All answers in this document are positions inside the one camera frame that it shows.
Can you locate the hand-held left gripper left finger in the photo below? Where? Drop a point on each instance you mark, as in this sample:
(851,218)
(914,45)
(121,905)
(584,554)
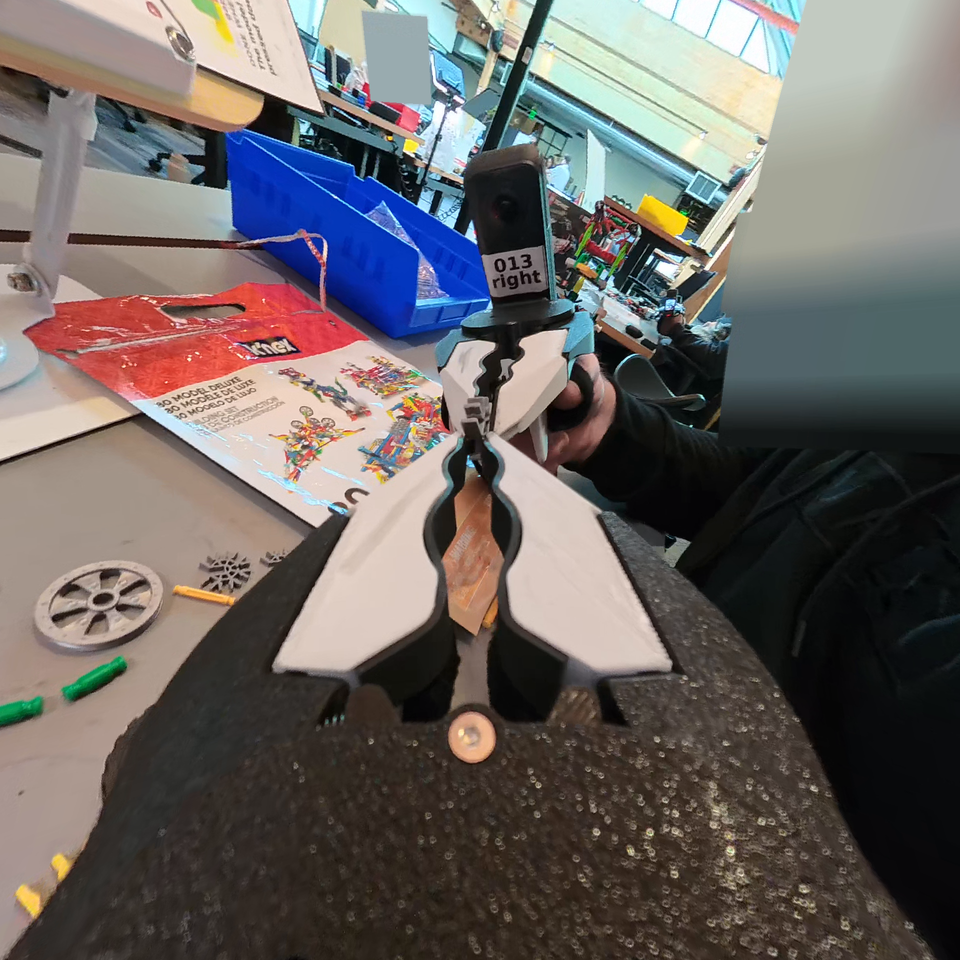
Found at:
(352,592)

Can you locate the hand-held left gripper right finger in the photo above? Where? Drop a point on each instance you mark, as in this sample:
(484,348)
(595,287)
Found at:
(577,592)

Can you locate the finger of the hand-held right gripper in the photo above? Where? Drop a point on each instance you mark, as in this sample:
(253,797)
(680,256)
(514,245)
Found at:
(461,375)
(536,375)

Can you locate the grey connector piece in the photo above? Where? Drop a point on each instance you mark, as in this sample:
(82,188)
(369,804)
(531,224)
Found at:
(478,410)

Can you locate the person's right hand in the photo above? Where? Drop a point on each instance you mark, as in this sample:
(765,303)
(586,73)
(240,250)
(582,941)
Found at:
(585,446)

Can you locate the dark grey snowflake connector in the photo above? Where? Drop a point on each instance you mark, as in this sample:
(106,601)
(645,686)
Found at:
(274,558)
(225,571)

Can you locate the colourful toy model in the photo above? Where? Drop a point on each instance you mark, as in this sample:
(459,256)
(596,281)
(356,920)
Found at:
(604,240)

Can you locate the background wooden table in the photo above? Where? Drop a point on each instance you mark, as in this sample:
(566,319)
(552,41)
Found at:
(622,322)

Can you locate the clear bag of parts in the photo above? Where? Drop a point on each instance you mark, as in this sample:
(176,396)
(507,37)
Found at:
(405,240)

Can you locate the black chair armrest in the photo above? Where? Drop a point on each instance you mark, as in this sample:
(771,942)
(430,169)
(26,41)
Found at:
(652,382)

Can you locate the black pole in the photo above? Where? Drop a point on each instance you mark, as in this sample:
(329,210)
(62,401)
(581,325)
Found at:
(517,71)

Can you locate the yellow storage bin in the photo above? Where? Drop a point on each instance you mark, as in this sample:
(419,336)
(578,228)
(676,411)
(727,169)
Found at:
(660,214)

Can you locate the short orange rod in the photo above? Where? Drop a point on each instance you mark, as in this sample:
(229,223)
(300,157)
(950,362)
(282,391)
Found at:
(204,595)

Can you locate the plain blue plastic bin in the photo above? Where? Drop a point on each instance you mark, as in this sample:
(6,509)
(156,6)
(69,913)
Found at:
(322,225)

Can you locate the red white ribbon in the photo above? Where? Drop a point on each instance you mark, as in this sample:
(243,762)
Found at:
(315,247)

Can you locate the printed construction toy bag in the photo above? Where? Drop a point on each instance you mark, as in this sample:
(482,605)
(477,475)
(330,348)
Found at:
(225,360)

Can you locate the grey wheel hub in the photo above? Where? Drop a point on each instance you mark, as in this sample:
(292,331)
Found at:
(97,604)

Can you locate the short green rod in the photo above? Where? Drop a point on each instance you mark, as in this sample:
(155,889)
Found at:
(94,679)
(21,711)

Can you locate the white base board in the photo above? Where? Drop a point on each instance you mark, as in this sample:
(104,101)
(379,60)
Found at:
(45,420)

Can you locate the stand base disc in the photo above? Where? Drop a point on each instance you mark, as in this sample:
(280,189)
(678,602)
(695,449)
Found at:
(15,360)

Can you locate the instruction sheet board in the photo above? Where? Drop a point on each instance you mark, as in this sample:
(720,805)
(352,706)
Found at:
(112,45)

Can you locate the yellow fan connector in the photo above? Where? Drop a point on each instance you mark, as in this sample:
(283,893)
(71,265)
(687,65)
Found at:
(30,896)

